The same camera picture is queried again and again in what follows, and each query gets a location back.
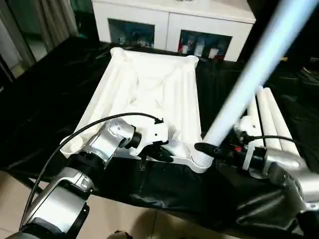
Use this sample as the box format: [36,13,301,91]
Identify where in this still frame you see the white plastic table top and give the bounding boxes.
[59,47,215,174]

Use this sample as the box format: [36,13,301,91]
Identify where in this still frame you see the dark cabinet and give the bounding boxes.
[249,0,319,75]

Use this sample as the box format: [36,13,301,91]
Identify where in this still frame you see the white cabinet with glass doors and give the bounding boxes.
[92,0,257,62]

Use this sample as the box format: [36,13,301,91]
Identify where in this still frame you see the grey curtain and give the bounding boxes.
[32,0,78,50]

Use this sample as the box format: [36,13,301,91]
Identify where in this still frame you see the black right camera cable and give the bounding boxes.
[245,134,319,160]

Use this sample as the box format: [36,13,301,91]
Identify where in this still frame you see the black work table frame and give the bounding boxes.
[4,169,44,196]

